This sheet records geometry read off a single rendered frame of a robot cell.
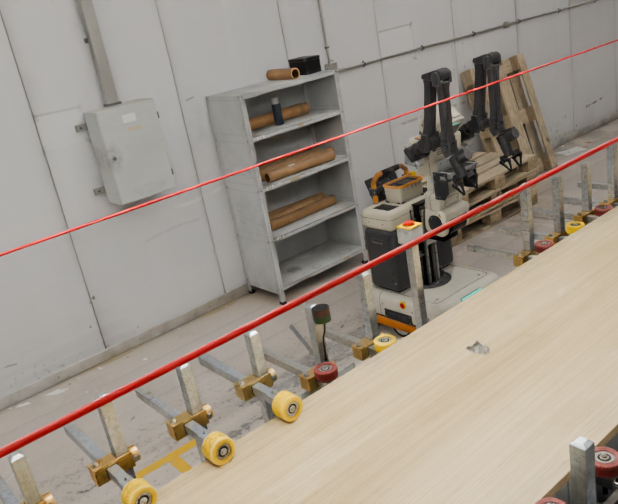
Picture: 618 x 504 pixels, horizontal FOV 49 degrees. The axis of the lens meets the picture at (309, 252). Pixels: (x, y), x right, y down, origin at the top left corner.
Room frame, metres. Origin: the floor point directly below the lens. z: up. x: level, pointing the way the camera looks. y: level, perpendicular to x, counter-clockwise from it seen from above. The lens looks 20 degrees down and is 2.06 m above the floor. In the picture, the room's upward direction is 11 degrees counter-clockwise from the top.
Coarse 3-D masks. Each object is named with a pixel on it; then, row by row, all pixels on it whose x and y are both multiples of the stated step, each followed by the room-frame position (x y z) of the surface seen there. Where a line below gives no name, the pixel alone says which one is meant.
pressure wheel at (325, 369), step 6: (318, 366) 2.04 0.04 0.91; (324, 366) 2.03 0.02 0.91; (330, 366) 2.03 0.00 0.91; (336, 366) 2.02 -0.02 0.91; (318, 372) 2.00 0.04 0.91; (324, 372) 2.00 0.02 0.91; (330, 372) 1.99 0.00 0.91; (336, 372) 2.01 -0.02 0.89; (318, 378) 2.00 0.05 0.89; (324, 378) 1.99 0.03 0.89; (330, 378) 1.99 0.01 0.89
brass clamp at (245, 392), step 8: (272, 368) 1.98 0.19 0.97; (248, 376) 1.95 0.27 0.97; (256, 376) 1.94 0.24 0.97; (264, 376) 1.93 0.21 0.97; (272, 376) 1.95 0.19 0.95; (248, 384) 1.90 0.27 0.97; (264, 384) 1.93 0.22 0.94; (272, 384) 1.95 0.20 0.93; (240, 392) 1.90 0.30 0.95; (248, 392) 1.89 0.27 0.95
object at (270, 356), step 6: (264, 348) 2.34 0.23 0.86; (264, 354) 2.30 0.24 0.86; (270, 354) 2.28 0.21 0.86; (276, 354) 2.27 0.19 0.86; (270, 360) 2.27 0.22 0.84; (276, 360) 2.24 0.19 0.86; (282, 360) 2.22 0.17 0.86; (288, 360) 2.21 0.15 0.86; (282, 366) 2.21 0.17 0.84; (288, 366) 2.18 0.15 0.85; (294, 366) 2.16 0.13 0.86; (300, 366) 2.15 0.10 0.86; (294, 372) 2.15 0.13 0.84; (300, 372) 2.12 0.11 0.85; (318, 384) 2.05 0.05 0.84; (324, 384) 2.01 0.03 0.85
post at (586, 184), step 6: (588, 162) 3.14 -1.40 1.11; (582, 168) 3.14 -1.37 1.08; (588, 168) 3.12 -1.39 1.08; (582, 174) 3.14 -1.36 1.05; (588, 174) 3.12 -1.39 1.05; (582, 180) 3.14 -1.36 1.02; (588, 180) 3.12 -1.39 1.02; (582, 186) 3.14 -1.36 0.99; (588, 186) 3.12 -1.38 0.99; (582, 192) 3.14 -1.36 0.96; (588, 192) 3.12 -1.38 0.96; (582, 198) 3.14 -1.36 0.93; (588, 198) 3.12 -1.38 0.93; (582, 204) 3.14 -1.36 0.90; (588, 204) 3.12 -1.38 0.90; (582, 210) 3.14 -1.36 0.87; (588, 210) 3.12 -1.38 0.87
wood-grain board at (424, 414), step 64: (576, 256) 2.55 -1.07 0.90; (448, 320) 2.21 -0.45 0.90; (512, 320) 2.12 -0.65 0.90; (576, 320) 2.04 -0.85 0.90; (384, 384) 1.86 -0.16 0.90; (448, 384) 1.80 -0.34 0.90; (512, 384) 1.73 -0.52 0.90; (576, 384) 1.67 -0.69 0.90; (256, 448) 1.66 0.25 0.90; (320, 448) 1.60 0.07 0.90; (384, 448) 1.55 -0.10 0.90; (448, 448) 1.50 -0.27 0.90; (512, 448) 1.45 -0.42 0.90
